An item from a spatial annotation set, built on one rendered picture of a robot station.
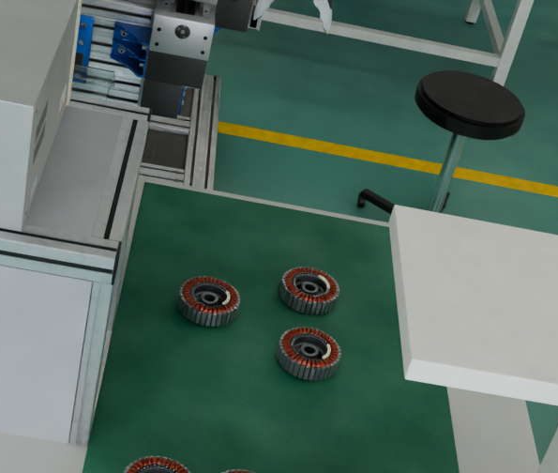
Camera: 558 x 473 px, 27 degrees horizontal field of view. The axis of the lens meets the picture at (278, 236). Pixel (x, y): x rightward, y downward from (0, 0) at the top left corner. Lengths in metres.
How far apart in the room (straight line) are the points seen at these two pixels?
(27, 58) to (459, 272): 0.66
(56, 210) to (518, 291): 0.66
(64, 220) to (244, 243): 0.73
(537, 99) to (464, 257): 3.50
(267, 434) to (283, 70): 2.96
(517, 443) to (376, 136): 2.50
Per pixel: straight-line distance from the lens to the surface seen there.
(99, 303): 1.71
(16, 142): 1.60
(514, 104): 3.69
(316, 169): 4.16
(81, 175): 1.81
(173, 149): 3.68
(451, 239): 1.70
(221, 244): 2.35
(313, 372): 2.06
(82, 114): 1.97
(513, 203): 4.32
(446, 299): 1.58
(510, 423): 2.15
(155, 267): 2.25
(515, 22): 4.84
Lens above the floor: 2.10
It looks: 34 degrees down
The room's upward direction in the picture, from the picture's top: 14 degrees clockwise
